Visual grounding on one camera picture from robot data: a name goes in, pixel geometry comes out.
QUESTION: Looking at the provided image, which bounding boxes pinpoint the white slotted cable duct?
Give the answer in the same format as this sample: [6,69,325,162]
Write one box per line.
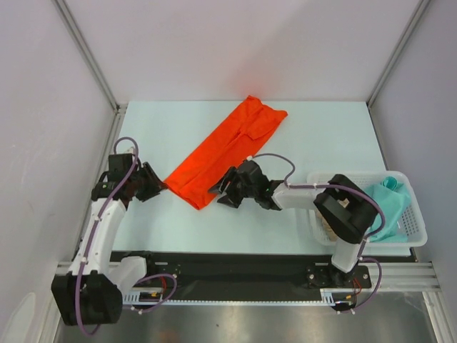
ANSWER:
[122,288,356,312]

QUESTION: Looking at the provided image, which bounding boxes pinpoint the white plastic basket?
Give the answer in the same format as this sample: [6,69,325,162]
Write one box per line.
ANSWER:
[306,171,428,249]

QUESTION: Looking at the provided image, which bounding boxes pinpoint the left aluminium frame post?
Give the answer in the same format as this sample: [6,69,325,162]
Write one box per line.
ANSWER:
[51,0,128,114]

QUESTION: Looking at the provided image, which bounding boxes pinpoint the right aluminium frame post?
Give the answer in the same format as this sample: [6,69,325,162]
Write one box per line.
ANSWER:
[366,0,433,110]

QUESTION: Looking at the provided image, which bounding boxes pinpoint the aluminium frame post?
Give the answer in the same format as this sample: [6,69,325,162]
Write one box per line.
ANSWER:
[366,0,433,110]
[51,0,128,114]

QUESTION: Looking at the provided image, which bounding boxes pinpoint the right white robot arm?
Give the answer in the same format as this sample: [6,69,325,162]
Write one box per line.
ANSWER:
[209,160,386,287]

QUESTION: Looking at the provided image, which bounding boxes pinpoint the beige t-shirt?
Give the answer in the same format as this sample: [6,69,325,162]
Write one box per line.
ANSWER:
[317,212,337,242]

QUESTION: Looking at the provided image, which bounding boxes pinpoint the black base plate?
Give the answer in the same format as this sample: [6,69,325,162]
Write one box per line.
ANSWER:
[109,251,372,302]

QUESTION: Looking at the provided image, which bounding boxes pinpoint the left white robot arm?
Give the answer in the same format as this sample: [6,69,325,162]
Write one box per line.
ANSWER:
[51,153,166,327]

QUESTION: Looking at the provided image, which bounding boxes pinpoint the orange t-shirt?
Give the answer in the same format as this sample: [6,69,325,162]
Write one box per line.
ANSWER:
[165,96,288,210]

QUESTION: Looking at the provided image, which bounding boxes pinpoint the teal t-shirt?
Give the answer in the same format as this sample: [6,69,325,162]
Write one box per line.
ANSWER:
[364,176,411,244]

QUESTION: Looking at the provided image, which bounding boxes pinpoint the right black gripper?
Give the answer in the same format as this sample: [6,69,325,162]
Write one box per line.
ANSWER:
[208,166,257,209]

